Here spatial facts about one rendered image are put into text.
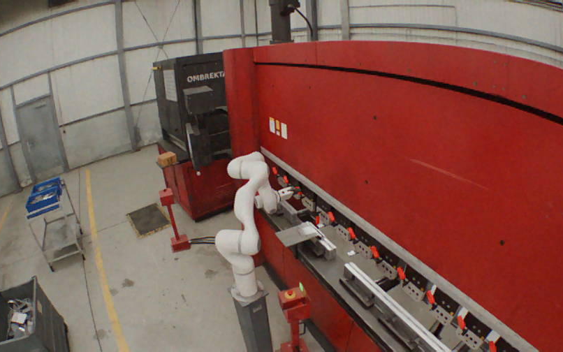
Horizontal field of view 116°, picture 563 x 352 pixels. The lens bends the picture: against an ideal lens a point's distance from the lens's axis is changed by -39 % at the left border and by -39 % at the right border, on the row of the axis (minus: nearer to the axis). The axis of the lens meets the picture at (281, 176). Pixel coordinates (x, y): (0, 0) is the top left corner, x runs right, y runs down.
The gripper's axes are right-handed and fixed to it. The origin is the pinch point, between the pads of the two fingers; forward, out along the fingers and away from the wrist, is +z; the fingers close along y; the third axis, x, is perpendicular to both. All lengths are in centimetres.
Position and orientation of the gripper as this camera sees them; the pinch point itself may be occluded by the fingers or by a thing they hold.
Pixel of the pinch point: (297, 191)
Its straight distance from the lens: 205.2
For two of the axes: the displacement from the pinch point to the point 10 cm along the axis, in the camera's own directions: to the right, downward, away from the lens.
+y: -2.3, 5.2, 8.2
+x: 3.9, 8.3, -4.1
